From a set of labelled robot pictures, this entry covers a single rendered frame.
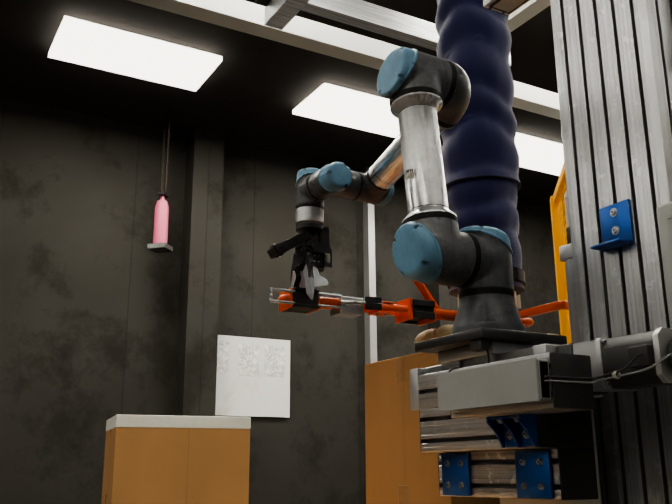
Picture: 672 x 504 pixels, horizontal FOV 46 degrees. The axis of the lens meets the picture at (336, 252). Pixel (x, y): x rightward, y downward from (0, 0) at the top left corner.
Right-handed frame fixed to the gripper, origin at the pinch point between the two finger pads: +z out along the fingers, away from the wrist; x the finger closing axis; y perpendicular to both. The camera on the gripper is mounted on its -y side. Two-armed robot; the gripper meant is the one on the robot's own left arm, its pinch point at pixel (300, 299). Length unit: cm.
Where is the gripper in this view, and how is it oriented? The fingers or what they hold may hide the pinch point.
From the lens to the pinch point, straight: 206.4
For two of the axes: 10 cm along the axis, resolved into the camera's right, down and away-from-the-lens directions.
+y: 8.9, 1.3, 4.4
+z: -0.1, 9.7, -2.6
